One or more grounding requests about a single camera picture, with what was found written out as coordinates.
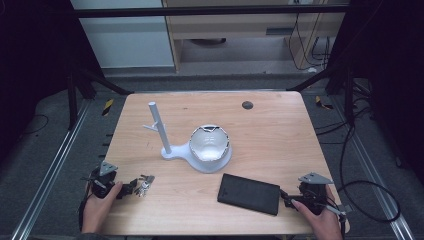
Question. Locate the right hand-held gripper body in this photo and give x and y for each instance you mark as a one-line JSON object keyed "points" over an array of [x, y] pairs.
{"points": [[311, 195]]}

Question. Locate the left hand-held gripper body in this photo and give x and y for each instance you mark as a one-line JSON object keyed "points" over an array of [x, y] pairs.
{"points": [[101, 181]]}

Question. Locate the bunch of silver keys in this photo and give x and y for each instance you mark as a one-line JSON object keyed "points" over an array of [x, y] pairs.
{"points": [[145, 185]]}

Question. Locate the black wallet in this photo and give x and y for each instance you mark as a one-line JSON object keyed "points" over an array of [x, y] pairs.
{"points": [[250, 194]]}

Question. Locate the white stand with bowl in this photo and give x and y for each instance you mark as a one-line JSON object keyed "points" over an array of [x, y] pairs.
{"points": [[210, 156]]}

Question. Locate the person's left hand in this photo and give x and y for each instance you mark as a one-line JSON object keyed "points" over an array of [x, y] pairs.
{"points": [[95, 211]]}

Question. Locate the person's right hand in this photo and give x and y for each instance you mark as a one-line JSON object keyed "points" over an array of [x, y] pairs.
{"points": [[325, 225]]}

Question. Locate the grey tape strip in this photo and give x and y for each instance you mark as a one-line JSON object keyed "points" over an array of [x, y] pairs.
{"points": [[347, 209]]}

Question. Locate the yellow black tape marker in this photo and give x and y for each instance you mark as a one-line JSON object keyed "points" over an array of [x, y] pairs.
{"points": [[321, 103], [107, 107]]}

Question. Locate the black stand legs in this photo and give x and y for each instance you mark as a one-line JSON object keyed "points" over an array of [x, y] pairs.
{"points": [[349, 96], [72, 100]]}

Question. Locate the round grey table grommet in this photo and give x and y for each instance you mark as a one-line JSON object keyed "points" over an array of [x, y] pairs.
{"points": [[247, 105]]}

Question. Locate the white cabinet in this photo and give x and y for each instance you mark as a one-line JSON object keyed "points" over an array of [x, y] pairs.
{"points": [[126, 40]]}

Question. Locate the light wooden desk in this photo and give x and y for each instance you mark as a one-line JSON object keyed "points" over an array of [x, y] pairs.
{"points": [[233, 28]]}

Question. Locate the black horizontal bar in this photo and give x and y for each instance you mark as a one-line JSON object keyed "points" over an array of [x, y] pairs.
{"points": [[200, 11]]}

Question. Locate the metal floor rail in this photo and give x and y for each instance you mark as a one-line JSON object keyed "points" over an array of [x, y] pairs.
{"points": [[50, 170], [376, 180]]}

